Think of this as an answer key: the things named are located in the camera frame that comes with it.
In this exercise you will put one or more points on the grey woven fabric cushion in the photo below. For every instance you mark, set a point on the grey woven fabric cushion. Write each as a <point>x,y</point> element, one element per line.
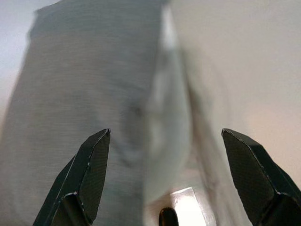
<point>77,80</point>

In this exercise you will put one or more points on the dark rounded object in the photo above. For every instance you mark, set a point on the dark rounded object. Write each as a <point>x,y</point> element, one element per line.
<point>168,217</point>

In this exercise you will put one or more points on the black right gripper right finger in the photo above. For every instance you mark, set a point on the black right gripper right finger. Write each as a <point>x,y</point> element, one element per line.
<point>254,174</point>

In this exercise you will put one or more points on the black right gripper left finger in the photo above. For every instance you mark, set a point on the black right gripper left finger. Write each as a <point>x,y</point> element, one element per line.
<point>87,179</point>

